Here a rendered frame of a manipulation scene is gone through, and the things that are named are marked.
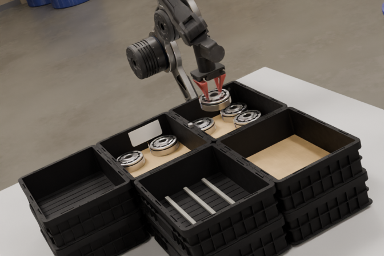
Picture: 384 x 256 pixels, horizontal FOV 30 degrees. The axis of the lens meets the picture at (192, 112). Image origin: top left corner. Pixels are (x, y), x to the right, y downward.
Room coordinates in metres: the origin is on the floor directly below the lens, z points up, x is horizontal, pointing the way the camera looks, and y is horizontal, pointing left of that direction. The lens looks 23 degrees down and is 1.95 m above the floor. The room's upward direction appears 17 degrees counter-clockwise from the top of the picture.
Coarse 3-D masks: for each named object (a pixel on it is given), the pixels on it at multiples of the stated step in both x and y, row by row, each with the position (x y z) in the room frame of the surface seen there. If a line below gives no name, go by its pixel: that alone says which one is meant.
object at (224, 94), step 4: (208, 92) 2.26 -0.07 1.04; (224, 92) 2.23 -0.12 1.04; (228, 92) 2.22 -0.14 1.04; (204, 96) 2.24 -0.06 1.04; (220, 96) 2.20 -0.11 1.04; (224, 96) 2.20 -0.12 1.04; (228, 96) 2.19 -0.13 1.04; (204, 100) 2.21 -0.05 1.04; (208, 100) 2.20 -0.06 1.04; (212, 100) 2.19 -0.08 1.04; (216, 100) 2.19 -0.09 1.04; (220, 100) 2.17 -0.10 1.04; (224, 100) 2.18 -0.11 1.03; (208, 104) 2.18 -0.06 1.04
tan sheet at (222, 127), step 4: (216, 116) 2.53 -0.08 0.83; (220, 116) 2.52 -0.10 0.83; (216, 120) 2.50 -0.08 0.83; (220, 120) 2.48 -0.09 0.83; (216, 124) 2.46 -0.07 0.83; (220, 124) 2.45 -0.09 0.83; (224, 124) 2.44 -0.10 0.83; (228, 124) 2.43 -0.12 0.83; (232, 124) 2.42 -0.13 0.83; (216, 128) 2.43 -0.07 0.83; (220, 128) 2.42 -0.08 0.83; (224, 128) 2.41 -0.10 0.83; (228, 128) 2.39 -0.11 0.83; (232, 128) 2.38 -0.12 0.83; (216, 132) 2.39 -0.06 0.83; (220, 132) 2.38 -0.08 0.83; (224, 132) 2.37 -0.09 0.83; (228, 132) 2.36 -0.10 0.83; (212, 136) 2.37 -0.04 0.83; (216, 136) 2.36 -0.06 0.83; (220, 136) 2.35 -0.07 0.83
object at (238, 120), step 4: (244, 112) 2.42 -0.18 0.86; (248, 112) 2.41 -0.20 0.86; (252, 112) 2.40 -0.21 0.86; (256, 112) 2.39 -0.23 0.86; (260, 112) 2.38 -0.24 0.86; (236, 116) 2.41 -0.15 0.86; (240, 116) 2.39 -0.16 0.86; (256, 116) 2.36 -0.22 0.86; (260, 116) 2.35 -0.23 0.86; (236, 120) 2.37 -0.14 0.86; (240, 120) 2.36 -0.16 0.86; (244, 120) 2.35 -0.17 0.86; (248, 120) 2.34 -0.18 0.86; (252, 120) 2.33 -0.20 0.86; (240, 124) 2.34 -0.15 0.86; (244, 124) 2.33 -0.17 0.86
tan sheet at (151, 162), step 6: (180, 144) 2.39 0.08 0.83; (144, 150) 2.43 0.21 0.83; (180, 150) 2.33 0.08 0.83; (186, 150) 2.32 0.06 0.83; (144, 156) 2.38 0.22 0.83; (150, 156) 2.36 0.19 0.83; (156, 156) 2.35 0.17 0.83; (162, 156) 2.33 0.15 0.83; (168, 156) 2.32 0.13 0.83; (174, 156) 2.30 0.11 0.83; (150, 162) 2.31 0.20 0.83; (156, 162) 2.30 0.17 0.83; (162, 162) 2.28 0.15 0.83; (144, 168) 2.28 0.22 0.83; (150, 168) 2.27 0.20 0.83; (132, 174) 2.26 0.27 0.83; (138, 174) 2.25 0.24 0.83
